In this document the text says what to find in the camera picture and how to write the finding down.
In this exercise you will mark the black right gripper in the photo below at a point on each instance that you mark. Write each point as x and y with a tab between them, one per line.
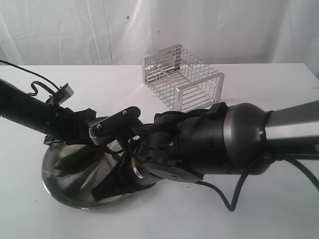
128	176

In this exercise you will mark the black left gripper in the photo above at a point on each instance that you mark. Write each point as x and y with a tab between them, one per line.
69	127

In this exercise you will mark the green cucumber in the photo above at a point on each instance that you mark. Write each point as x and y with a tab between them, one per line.
78	157

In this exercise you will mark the wire metal utensil rack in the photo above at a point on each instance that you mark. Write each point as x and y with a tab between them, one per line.
181	80

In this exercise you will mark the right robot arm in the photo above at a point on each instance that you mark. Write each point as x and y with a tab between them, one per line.
184	147

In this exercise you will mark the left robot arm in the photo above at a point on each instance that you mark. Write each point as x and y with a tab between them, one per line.
19	107

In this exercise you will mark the round stainless steel plate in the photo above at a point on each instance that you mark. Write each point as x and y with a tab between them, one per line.
73	187

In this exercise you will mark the white backdrop curtain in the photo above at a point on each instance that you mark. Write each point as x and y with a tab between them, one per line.
119	32

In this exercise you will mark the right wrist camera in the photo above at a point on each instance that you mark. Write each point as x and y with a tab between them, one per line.
118	126

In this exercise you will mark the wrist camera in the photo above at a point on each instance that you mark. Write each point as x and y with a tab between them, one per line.
118	126
60	96

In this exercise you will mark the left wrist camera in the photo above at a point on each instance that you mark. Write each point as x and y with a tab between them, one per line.
60	96

